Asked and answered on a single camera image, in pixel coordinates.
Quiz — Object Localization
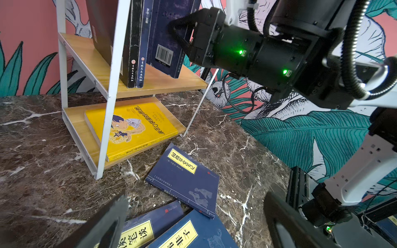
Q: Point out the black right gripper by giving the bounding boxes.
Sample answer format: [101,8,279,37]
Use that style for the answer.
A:
[168,7,270,84]

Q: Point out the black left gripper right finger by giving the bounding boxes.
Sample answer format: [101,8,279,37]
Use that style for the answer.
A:
[264,192,338,248]

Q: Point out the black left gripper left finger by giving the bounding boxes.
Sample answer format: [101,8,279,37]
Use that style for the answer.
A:
[57,192,128,248]

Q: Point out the purple book with old man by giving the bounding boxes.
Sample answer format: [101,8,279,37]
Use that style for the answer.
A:
[135,0,153,88]

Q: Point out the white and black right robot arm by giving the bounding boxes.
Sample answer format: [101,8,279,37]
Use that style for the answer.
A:
[167,1,397,227]

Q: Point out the navy book under purple books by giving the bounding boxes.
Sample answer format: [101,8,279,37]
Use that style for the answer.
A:
[145,143,220,219]

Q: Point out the navy book with yellow label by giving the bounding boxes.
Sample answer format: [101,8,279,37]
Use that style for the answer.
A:
[118,200,184,248]

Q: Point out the dark brown standing book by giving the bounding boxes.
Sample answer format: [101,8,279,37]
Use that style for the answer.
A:
[85,0,143,89]

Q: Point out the blue book with yellow label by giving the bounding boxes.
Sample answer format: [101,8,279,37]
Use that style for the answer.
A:
[148,210,238,248]

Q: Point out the yellow cartoon cover book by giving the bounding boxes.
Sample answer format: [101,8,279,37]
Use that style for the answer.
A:
[84,102,179,162]

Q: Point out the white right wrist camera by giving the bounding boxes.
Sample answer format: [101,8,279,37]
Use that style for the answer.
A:
[224,0,258,26]

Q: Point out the white frame wooden bookshelf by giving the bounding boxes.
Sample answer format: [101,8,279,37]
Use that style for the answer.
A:
[55,1,211,180]

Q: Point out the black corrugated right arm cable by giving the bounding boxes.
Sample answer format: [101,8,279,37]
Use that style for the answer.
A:
[246,0,397,100]

